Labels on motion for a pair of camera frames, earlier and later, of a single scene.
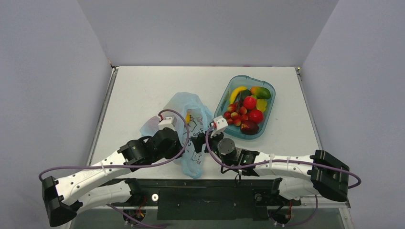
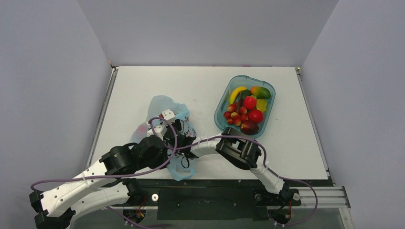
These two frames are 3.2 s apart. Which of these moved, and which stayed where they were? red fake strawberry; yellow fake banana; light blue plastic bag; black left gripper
Moved: light blue plastic bag
Stayed: red fake strawberry; black left gripper; yellow fake banana
